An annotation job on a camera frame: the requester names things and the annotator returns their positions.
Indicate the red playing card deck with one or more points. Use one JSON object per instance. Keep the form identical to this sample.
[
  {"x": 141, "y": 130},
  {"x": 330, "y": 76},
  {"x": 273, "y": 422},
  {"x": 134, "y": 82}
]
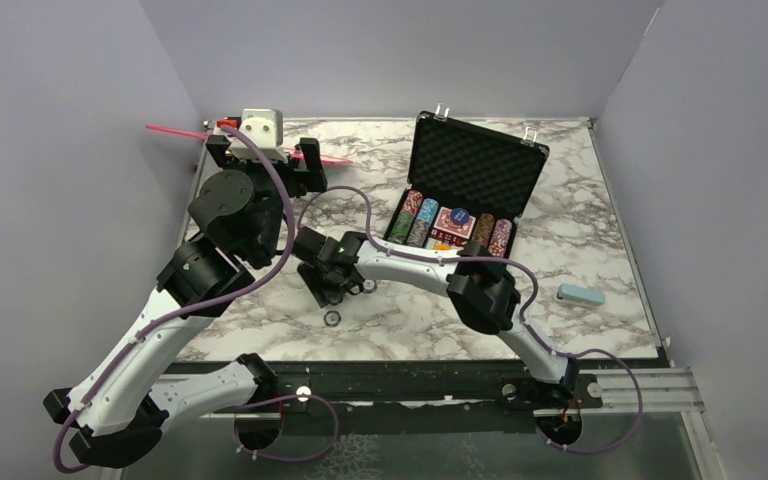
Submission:
[{"x": 442, "y": 221}]

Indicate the red dice row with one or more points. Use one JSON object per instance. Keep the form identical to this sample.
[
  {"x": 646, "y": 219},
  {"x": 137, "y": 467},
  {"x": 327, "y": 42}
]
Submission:
[{"x": 448, "y": 238}]

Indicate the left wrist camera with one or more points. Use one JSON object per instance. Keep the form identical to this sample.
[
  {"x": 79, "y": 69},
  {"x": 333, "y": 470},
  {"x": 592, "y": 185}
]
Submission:
[{"x": 263, "y": 126}]

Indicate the purple red chip stack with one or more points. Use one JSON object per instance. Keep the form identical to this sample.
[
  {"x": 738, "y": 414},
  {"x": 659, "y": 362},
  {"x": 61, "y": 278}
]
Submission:
[{"x": 500, "y": 237}]

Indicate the orange black chip stack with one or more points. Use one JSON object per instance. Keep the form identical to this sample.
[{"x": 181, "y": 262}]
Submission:
[{"x": 483, "y": 231}]

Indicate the light blue eraser block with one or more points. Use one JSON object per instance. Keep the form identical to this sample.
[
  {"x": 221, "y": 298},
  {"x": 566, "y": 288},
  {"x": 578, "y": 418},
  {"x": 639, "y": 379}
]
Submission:
[{"x": 578, "y": 295}]

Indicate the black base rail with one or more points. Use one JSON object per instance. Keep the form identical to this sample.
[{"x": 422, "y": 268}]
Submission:
[{"x": 418, "y": 397}]

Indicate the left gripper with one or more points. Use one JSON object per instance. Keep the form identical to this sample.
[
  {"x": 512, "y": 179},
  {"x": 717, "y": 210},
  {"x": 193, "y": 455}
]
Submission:
[{"x": 312, "y": 178}]

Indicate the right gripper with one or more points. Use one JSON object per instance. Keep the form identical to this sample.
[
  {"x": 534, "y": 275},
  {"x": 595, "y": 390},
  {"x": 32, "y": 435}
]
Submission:
[{"x": 321, "y": 293}]

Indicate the white one poker chip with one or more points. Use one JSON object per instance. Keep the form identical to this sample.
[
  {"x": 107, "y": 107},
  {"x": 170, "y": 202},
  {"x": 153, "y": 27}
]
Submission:
[{"x": 369, "y": 286}]

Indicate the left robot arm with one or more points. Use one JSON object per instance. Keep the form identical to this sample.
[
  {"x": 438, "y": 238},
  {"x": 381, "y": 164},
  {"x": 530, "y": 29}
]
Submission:
[{"x": 247, "y": 230}]

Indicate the light blue chip stack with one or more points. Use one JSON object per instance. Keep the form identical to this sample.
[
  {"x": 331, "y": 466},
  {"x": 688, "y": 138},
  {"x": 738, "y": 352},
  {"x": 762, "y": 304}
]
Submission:
[{"x": 422, "y": 222}]

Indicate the pink acrylic sheet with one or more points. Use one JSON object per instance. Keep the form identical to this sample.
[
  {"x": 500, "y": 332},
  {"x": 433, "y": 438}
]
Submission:
[{"x": 178, "y": 131}]

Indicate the blue small blind button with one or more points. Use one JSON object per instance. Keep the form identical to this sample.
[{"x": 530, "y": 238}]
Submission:
[{"x": 459, "y": 216}]

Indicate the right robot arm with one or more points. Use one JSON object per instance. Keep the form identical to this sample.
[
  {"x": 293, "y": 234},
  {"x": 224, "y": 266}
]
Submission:
[{"x": 479, "y": 285}]

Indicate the red white chip stack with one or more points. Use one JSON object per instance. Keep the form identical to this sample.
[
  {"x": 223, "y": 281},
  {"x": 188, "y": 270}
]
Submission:
[{"x": 405, "y": 217}]

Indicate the black poker chip case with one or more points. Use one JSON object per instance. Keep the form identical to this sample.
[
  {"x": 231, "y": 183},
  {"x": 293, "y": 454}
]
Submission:
[{"x": 461, "y": 164}]

